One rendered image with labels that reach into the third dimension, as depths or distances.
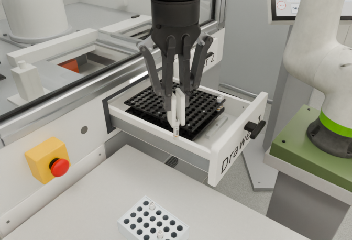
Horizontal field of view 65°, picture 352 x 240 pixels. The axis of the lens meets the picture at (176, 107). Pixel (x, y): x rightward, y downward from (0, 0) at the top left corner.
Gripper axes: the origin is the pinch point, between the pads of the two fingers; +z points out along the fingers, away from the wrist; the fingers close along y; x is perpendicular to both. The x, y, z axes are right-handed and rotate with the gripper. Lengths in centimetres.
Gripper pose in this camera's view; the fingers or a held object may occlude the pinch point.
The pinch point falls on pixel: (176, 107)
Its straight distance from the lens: 52.6
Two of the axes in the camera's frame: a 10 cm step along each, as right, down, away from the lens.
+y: 9.4, -2.0, 2.9
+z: 0.0, 8.4, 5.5
